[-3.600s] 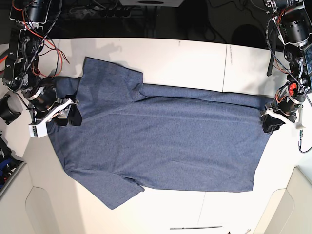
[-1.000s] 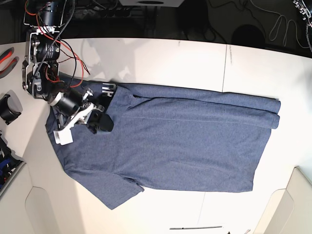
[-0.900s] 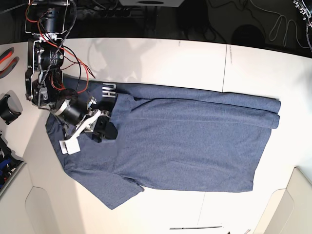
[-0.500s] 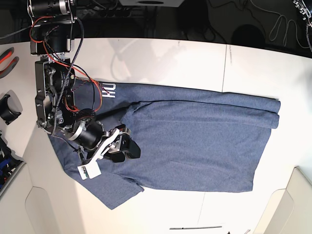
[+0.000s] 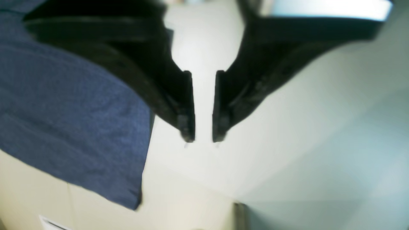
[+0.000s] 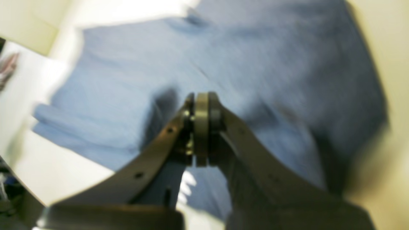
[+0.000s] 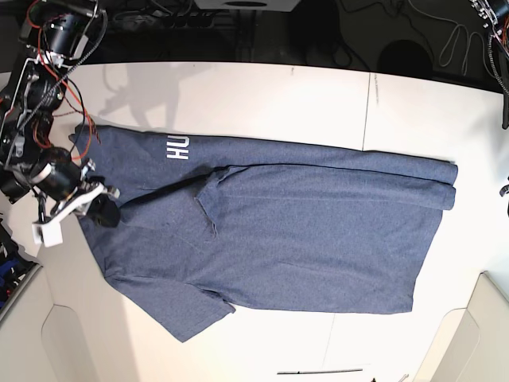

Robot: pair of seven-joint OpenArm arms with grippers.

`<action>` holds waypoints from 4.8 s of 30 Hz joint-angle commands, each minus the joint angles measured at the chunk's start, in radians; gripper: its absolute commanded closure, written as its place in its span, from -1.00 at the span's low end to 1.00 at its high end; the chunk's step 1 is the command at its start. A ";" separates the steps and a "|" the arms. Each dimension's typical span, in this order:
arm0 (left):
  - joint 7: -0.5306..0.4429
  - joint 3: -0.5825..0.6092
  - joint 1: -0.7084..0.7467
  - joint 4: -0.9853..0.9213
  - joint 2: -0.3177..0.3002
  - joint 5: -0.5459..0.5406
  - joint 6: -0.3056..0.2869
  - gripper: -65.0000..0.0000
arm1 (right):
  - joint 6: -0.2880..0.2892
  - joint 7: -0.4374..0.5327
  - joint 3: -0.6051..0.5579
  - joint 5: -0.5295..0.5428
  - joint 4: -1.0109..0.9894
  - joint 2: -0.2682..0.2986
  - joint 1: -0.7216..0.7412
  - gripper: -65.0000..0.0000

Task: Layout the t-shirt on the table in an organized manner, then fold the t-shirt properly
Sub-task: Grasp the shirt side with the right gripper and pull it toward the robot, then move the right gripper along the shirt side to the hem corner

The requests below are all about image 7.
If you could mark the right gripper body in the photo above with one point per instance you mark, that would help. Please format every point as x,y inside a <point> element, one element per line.
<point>66,188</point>

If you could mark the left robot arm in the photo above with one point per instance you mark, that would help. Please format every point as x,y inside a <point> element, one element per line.
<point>494,13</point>

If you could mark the blue t-shirt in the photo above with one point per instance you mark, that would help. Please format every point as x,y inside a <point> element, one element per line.
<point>211,223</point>

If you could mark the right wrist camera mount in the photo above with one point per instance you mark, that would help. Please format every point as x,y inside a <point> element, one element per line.
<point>48,234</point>

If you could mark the bin of blue parts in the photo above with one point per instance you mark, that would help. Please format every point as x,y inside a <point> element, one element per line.
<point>16,264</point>

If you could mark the black cylindrical holder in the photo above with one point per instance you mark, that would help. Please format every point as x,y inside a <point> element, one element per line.
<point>12,188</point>

